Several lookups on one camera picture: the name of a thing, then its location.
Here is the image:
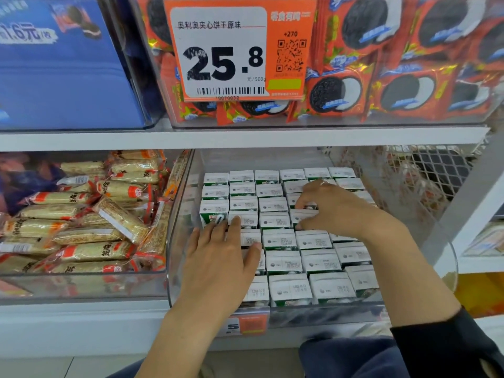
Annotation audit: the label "faded orange price tag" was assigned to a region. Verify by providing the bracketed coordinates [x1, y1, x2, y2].
[0, 279, 33, 298]

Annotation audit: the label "clear plastic display bin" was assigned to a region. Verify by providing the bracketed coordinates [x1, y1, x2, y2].
[0, 149, 192, 304]
[167, 147, 459, 328]

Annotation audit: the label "white wire mesh divider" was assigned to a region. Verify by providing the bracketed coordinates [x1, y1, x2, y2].
[382, 144, 481, 221]

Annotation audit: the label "person's left hand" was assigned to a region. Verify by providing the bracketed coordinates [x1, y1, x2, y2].
[175, 216, 263, 318]

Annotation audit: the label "person's blue jeans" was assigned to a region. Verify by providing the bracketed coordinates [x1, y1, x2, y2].
[106, 336, 411, 378]

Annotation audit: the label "stack of red cookie packets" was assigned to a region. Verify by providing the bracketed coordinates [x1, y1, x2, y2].
[130, 0, 504, 124]

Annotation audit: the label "person's right forearm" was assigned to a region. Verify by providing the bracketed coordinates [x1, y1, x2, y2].
[370, 223, 504, 378]

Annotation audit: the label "person's left forearm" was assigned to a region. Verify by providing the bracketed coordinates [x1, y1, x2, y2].
[135, 304, 239, 378]

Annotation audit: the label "pile of yellow wafer bars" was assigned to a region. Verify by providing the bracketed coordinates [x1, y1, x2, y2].
[0, 150, 190, 274]

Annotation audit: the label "yellow orange snack packet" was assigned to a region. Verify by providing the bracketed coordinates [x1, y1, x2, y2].
[457, 273, 504, 318]

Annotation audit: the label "blue cardboard display box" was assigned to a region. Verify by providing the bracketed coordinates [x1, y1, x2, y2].
[0, 0, 162, 131]

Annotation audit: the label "large white orange price tag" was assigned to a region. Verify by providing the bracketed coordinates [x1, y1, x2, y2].
[163, 0, 318, 101]

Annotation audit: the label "person's right hand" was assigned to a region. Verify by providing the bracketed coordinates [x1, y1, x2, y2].
[295, 179, 404, 247]

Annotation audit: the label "small orange price tag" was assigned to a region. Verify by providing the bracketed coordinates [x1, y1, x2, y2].
[219, 309, 271, 336]

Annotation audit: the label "rows of white juice cartons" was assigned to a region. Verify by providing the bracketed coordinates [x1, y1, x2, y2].
[197, 166, 383, 308]

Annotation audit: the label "pile of blue snack packets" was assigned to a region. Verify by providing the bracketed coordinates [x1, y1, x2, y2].
[0, 152, 68, 217]

